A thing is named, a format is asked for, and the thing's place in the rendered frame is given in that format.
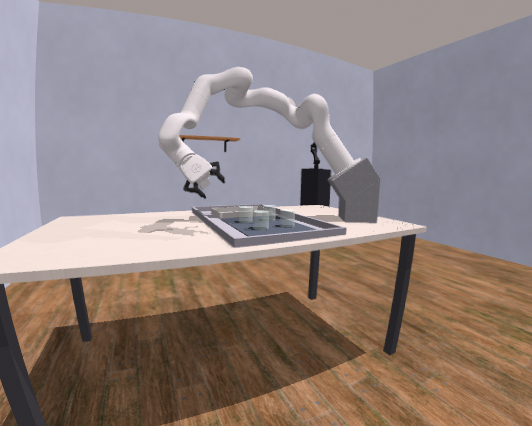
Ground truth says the clear glass jar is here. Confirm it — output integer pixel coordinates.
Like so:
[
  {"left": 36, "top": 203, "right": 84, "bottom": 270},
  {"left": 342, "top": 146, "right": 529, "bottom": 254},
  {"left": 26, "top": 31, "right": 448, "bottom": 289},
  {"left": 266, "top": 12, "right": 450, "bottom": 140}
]
[
  {"left": 280, "top": 209, "right": 295, "bottom": 228},
  {"left": 253, "top": 210, "right": 269, "bottom": 230},
  {"left": 262, "top": 205, "right": 276, "bottom": 221},
  {"left": 239, "top": 206, "right": 253, "bottom": 223}
]

